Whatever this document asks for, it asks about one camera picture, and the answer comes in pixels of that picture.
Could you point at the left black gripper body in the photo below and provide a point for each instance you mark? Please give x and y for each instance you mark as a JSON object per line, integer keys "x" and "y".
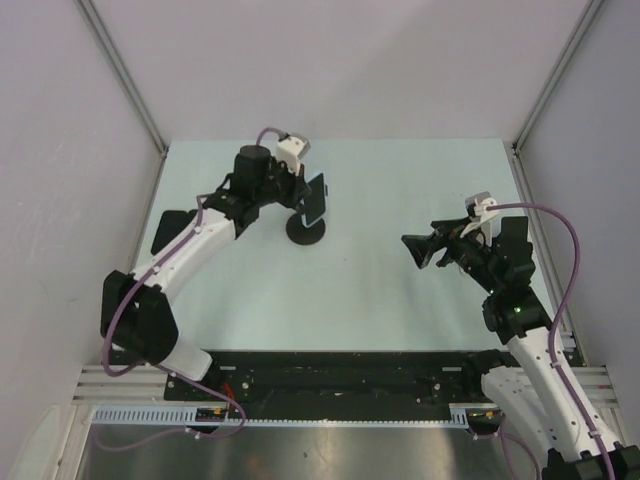
{"x": 284, "y": 184}

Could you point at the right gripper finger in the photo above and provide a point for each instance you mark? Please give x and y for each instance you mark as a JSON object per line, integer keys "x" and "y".
{"x": 422, "y": 248}
{"x": 450, "y": 227}

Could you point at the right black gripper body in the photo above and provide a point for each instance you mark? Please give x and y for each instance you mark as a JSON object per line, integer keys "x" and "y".
{"x": 469, "y": 253}

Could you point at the phone with light blue case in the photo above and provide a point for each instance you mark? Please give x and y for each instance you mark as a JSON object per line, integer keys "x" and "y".
{"x": 315, "y": 204}

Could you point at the black round base phone stand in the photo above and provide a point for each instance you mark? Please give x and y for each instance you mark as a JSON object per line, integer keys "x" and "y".
{"x": 301, "y": 235}

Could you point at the black phone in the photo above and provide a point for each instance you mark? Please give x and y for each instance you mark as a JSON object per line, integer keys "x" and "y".
{"x": 171, "y": 224}
{"x": 191, "y": 215}

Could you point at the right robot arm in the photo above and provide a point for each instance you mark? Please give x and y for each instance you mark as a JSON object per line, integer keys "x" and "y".
{"x": 553, "y": 415}

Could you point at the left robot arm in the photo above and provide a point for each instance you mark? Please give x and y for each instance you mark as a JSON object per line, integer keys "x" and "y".
{"x": 136, "y": 310}

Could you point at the black folding phone stand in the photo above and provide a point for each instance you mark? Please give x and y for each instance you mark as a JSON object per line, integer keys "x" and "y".
{"x": 512, "y": 243}

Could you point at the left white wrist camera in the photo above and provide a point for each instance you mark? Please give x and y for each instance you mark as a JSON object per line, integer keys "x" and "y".
{"x": 290, "y": 149}

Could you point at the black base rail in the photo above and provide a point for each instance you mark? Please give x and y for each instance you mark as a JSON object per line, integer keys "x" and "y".
{"x": 353, "y": 386}

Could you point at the right aluminium frame post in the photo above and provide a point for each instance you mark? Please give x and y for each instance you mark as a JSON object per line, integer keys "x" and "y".
{"x": 588, "y": 17}

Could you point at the aluminium frame post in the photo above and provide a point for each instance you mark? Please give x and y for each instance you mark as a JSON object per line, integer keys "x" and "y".
{"x": 588, "y": 17}
{"x": 106, "y": 44}

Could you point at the left aluminium frame post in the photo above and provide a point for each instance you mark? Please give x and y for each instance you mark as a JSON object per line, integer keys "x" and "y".
{"x": 106, "y": 44}

